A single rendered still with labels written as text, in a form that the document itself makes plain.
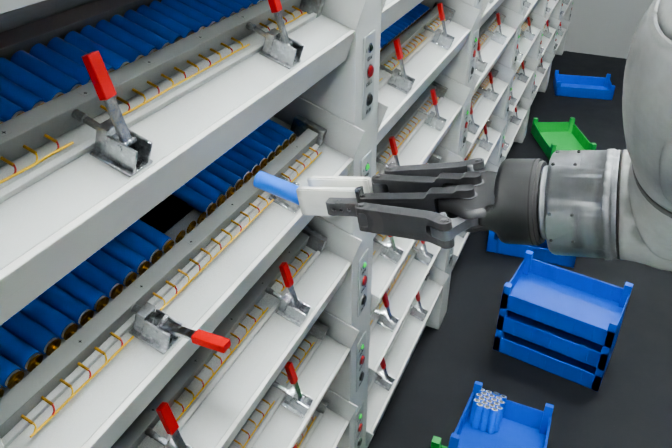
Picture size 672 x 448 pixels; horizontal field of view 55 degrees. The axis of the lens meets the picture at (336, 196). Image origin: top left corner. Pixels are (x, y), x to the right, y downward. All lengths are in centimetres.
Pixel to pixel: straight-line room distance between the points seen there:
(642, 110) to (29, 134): 41
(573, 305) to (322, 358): 99
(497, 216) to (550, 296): 142
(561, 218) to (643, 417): 144
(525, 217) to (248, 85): 31
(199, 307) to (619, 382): 152
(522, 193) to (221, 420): 46
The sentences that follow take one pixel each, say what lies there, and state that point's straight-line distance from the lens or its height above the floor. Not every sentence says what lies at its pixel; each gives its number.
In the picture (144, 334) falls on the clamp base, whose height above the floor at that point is 94.
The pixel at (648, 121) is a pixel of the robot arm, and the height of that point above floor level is 122.
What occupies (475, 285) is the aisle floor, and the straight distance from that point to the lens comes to 222.
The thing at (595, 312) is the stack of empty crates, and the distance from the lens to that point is 195.
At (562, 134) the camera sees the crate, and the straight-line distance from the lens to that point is 334.
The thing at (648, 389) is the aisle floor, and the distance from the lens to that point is 203.
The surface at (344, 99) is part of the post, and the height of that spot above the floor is 101.
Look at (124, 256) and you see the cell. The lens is 69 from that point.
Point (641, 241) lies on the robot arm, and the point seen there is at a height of 108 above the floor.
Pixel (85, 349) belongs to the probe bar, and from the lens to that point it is 61.
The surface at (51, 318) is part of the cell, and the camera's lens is 63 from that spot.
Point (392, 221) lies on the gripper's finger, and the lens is 57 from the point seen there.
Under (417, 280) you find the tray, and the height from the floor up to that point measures 36.
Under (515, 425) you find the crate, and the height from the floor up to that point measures 1.
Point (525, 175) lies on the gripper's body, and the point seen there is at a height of 110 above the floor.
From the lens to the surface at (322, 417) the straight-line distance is 129.
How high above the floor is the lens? 136
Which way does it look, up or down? 31 degrees down
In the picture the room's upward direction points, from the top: straight up
